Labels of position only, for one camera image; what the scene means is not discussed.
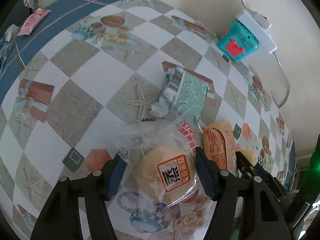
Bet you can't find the clear wrapped yellow bun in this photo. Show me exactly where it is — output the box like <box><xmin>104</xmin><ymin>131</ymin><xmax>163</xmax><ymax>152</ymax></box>
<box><xmin>236</xmin><ymin>147</ymin><xmax>258</xmax><ymax>166</ymax></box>

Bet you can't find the teal toy box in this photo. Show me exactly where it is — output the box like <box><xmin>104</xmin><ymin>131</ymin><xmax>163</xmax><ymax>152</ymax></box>
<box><xmin>217</xmin><ymin>19</ymin><xmax>260</xmax><ymax>62</ymax></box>

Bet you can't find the light green white snack packet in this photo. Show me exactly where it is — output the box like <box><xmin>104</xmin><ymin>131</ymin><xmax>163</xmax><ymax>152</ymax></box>
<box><xmin>150</xmin><ymin>61</ymin><xmax>214</xmax><ymax>125</ymax></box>

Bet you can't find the white power cable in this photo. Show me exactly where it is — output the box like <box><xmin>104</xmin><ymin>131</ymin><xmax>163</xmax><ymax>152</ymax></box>
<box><xmin>240</xmin><ymin>0</ymin><xmax>291</xmax><ymax>107</ymax></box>

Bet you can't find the orange wrapped cake packet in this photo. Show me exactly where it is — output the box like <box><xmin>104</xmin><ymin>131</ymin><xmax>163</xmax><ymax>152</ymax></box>
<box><xmin>202</xmin><ymin>121</ymin><xmax>238</xmax><ymax>177</ymax></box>

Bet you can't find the pink sachet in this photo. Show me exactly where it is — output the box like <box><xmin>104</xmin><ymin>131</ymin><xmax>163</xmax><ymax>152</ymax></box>
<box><xmin>18</xmin><ymin>9</ymin><xmax>52</xmax><ymax>36</ymax></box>

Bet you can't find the white power adapter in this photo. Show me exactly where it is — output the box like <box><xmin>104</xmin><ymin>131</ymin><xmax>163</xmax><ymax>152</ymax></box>
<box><xmin>236</xmin><ymin>10</ymin><xmax>278</xmax><ymax>54</ymax></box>

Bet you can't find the clear round bun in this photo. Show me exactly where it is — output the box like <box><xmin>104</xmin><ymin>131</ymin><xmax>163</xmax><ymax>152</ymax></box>
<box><xmin>112</xmin><ymin>119</ymin><xmax>198</xmax><ymax>212</ymax></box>

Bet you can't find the checkered picture tablecloth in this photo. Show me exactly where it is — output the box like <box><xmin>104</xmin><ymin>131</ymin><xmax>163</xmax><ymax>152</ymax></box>
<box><xmin>1</xmin><ymin>0</ymin><xmax>292</xmax><ymax>239</ymax></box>

